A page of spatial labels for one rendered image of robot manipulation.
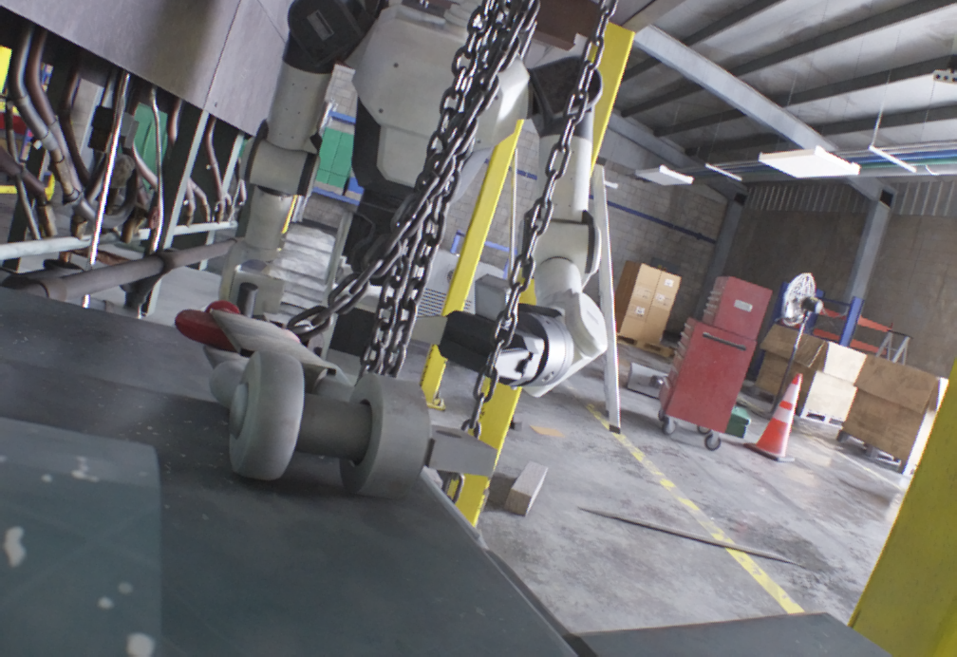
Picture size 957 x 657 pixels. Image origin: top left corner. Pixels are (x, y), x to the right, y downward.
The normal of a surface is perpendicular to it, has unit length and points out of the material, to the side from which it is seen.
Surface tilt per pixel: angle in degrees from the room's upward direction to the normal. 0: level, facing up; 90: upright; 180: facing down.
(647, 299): 90
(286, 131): 116
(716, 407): 90
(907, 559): 90
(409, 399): 33
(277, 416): 70
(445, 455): 82
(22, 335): 0
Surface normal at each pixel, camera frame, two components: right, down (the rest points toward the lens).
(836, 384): 0.24, 0.16
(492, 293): -0.60, 0.40
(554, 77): 0.07, -0.07
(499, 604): 0.30, -0.95
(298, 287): 0.25, -0.25
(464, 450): 0.45, 0.07
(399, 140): 0.08, 0.56
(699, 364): -0.19, 0.03
